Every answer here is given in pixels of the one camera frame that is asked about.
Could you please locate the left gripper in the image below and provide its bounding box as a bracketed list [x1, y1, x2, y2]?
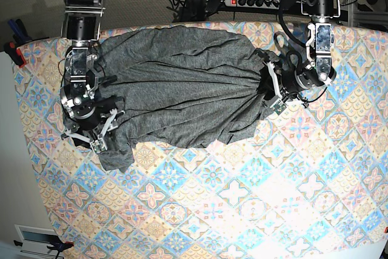
[264, 62, 309, 115]

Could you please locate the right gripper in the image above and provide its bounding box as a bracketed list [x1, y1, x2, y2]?
[61, 96, 124, 153]

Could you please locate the grey t-shirt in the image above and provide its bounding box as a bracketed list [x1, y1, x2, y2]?
[93, 25, 279, 171]

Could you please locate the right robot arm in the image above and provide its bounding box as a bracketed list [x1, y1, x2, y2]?
[60, 0, 123, 154]

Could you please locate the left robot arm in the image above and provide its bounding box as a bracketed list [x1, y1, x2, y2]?
[266, 0, 341, 115]

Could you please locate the patterned tablecloth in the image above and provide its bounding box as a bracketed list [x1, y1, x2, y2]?
[13, 26, 387, 258]

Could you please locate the red black clamp upper left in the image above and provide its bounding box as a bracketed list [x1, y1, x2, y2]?
[3, 42, 26, 68]

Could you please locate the black clamp lower left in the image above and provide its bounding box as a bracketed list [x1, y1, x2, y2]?
[13, 240, 74, 255]

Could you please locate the white floor vent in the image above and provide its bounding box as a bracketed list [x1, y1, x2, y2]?
[13, 224, 60, 258]

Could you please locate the blue handled clamp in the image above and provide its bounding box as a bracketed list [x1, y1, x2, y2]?
[7, 19, 32, 45]

